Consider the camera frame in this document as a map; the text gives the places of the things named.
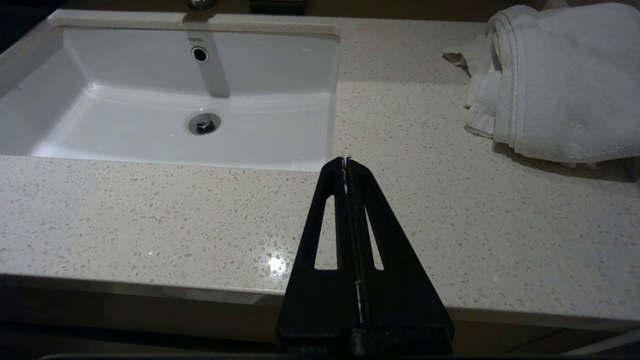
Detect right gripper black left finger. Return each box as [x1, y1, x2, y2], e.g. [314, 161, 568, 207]
[275, 157, 363, 353]

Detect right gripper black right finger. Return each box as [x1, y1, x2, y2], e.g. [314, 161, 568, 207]
[347, 157, 455, 355]

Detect chrome sink drain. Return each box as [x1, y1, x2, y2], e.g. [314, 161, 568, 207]
[188, 111, 222, 136]

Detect white rectangular sink basin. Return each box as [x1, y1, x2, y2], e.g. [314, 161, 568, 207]
[0, 26, 341, 172]

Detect white crumpled towel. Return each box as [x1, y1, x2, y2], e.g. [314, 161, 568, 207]
[442, 2, 640, 168]

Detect black square soap dish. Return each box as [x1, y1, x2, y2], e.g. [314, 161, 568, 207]
[249, 0, 310, 15]

